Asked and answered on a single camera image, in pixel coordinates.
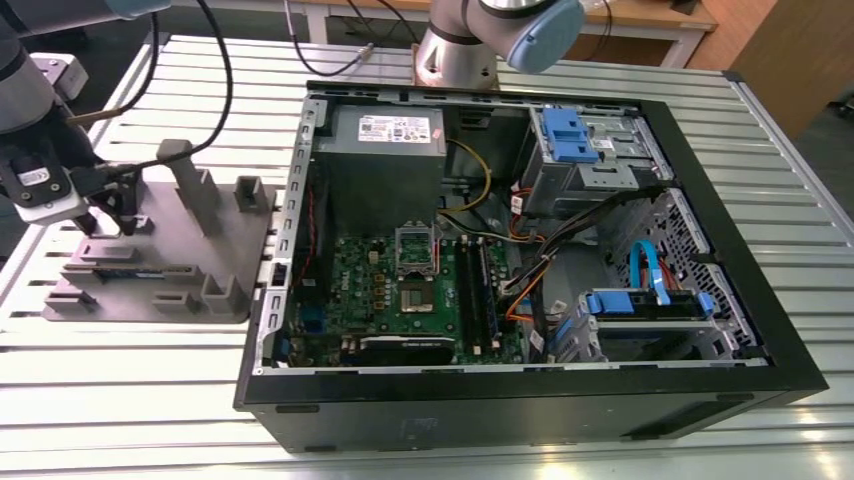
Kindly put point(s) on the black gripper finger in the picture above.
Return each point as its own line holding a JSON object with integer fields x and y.
{"x": 128, "y": 200}
{"x": 87, "y": 217}

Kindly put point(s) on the thin metal locking lever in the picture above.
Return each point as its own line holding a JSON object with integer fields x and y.
{"x": 436, "y": 255}

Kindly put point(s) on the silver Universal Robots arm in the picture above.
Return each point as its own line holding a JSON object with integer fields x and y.
{"x": 460, "y": 55}

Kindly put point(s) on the CPU socket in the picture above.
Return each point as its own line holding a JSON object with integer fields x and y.
{"x": 419, "y": 297}

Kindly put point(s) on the grey plastic parts rack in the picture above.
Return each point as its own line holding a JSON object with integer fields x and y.
{"x": 173, "y": 235}

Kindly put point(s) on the green RAM stick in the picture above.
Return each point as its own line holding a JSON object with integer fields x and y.
{"x": 129, "y": 274}

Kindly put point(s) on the grey power supply unit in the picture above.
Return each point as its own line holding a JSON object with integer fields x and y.
{"x": 380, "y": 180}

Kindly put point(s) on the green motherboard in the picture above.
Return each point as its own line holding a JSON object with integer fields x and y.
{"x": 360, "y": 310}

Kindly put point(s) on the black graphics card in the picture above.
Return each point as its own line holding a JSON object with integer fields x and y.
{"x": 407, "y": 350}

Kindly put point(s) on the black RAM slot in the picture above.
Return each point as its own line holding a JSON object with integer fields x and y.
{"x": 470, "y": 300}
{"x": 488, "y": 300}

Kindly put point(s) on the black open PC case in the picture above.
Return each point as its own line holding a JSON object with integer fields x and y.
{"x": 467, "y": 400}

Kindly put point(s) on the metal drive cage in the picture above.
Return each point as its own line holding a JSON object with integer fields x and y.
{"x": 600, "y": 185}

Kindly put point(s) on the metal disk bay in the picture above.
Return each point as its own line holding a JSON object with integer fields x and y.
{"x": 656, "y": 326}

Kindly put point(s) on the hard disk in blue carrier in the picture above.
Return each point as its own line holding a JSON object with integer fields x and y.
{"x": 667, "y": 305}

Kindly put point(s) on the wooden desk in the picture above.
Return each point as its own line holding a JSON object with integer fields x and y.
{"x": 667, "y": 15}

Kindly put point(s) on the wooden cabinet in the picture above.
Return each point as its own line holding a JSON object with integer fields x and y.
{"x": 787, "y": 60}

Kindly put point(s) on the white wrist camera black face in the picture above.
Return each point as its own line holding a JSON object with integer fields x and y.
{"x": 47, "y": 210}

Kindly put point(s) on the small white wrist camera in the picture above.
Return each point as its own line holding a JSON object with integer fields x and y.
{"x": 67, "y": 75}

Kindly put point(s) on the blue plastic drive bracket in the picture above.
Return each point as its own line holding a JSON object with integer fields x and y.
{"x": 567, "y": 135}

